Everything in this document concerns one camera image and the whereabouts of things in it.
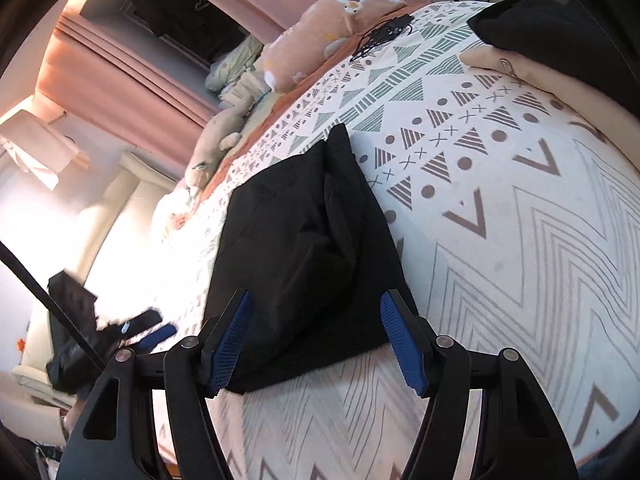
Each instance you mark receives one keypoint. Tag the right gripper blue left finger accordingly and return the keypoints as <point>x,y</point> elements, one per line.
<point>224,342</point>

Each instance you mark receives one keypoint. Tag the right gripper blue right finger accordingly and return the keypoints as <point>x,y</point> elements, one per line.
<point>411,339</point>

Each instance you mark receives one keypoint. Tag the black jacket yellow logo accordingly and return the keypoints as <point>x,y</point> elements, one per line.
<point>308,240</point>

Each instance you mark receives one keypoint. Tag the cream padded headboard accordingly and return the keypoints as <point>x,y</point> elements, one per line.
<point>95,249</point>

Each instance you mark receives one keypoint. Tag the patterned white bedspread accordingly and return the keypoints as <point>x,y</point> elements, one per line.
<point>515,220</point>

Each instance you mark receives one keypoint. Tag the hanging cream garment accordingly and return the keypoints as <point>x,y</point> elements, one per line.
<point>38,149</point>

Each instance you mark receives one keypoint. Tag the beige plush animal toy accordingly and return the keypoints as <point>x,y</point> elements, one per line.
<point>219,136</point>

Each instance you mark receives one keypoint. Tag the left pink curtain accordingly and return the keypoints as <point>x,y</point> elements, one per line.
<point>95,77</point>

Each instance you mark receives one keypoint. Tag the folded beige garment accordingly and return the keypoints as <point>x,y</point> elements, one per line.
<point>615,122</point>

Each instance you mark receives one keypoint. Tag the green floral pillow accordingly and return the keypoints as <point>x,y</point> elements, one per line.
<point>230,67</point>

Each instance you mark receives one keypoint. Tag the pink plush animal pillow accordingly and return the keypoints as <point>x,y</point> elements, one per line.
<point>322,29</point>

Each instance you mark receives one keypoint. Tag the folded black garment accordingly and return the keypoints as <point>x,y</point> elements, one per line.
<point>564,37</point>

